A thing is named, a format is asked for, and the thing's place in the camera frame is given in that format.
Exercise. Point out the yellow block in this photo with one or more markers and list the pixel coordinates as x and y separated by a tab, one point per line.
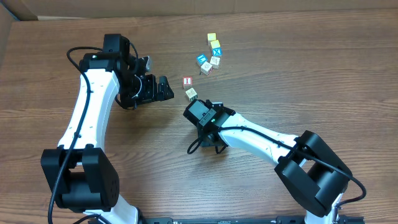
215	44
211	37

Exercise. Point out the yellow block far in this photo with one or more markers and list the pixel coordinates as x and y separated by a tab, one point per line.
211	37

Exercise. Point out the blue letter X block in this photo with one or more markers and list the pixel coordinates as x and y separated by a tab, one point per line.
217	52

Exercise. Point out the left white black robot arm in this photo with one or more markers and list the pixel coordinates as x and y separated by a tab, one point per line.
78	172

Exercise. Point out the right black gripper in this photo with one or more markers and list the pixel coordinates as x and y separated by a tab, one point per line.
205	140

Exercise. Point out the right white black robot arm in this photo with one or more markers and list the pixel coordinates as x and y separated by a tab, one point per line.
312	173

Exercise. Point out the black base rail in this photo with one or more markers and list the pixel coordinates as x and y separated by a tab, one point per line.
277	220

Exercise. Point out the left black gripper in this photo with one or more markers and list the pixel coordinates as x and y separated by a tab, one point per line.
150	94

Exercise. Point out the yellow block near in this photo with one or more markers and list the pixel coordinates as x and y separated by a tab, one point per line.
215	44

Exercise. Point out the wooden letter K block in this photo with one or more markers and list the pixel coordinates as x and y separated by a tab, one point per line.
191	94

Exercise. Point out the wooden turtle block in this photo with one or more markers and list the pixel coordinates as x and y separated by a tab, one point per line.
215	62

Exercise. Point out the red letter I block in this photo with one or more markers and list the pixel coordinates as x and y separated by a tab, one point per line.
187	82

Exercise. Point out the wooden letter O block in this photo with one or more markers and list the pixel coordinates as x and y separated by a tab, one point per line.
206	68

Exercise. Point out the blue letter L block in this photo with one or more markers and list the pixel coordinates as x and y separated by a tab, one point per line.
201	59

